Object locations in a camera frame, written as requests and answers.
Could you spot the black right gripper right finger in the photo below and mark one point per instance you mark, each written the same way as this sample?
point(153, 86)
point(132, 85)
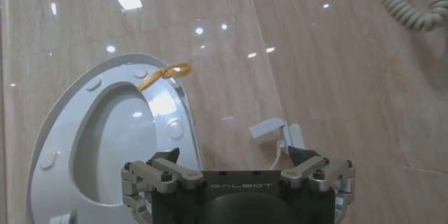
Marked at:
point(308, 169)

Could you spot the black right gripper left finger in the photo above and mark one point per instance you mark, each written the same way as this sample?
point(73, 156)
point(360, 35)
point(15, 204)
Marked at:
point(164, 170)

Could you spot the yellow ribbon loop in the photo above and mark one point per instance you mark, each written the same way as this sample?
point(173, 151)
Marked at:
point(167, 75)

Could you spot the white toilet lid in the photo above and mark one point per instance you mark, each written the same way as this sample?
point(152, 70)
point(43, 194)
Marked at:
point(119, 134)

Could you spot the grey wall plug box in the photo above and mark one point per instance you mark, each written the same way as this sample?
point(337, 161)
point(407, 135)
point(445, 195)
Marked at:
point(265, 129)

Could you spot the white toilet seat with bumpers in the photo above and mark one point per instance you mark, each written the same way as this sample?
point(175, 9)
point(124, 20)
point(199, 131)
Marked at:
point(57, 140)

